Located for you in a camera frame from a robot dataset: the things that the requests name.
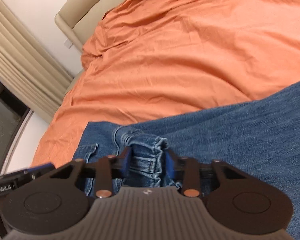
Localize blue denim jeans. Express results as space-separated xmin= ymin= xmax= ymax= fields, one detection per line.
xmin=74 ymin=82 xmax=300 ymax=239

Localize left beige nightstand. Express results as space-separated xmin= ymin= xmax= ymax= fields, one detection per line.
xmin=64 ymin=69 xmax=85 ymax=96

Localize beige curtain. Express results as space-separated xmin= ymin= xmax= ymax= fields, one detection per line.
xmin=0 ymin=0 xmax=73 ymax=122

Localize beige upholstered headboard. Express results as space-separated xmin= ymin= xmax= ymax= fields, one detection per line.
xmin=55 ymin=0 xmax=125 ymax=51

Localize orange duvet cover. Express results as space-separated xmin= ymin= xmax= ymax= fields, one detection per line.
xmin=32 ymin=0 xmax=300 ymax=166

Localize dark window frame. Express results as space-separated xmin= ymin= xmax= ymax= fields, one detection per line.
xmin=0 ymin=82 xmax=30 ymax=172

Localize white wall socket plate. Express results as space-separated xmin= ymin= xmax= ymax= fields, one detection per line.
xmin=64 ymin=39 xmax=73 ymax=49

